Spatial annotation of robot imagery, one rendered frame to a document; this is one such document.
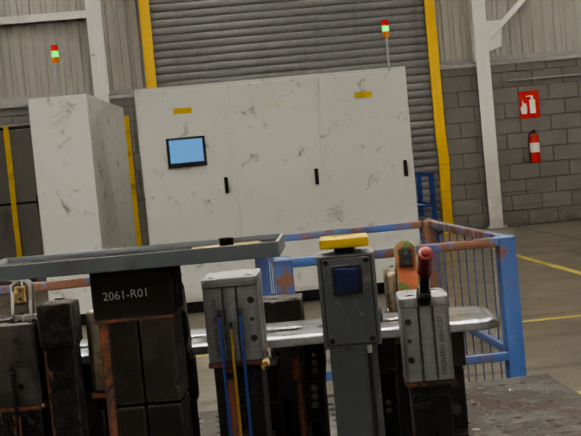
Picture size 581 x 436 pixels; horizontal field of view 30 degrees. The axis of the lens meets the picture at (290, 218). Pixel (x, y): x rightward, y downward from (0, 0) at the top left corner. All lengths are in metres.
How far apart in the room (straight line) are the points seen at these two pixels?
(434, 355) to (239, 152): 8.13
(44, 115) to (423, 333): 8.29
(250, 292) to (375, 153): 8.24
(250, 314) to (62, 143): 8.17
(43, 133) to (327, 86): 2.50
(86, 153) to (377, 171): 2.56
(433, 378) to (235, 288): 0.29
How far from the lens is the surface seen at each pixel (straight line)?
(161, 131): 9.56
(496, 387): 2.55
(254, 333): 1.48
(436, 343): 1.49
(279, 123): 9.59
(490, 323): 1.61
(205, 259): 1.28
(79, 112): 9.58
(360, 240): 1.31
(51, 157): 9.62
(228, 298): 1.47
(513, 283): 3.65
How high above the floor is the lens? 1.26
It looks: 3 degrees down
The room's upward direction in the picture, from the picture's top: 5 degrees counter-clockwise
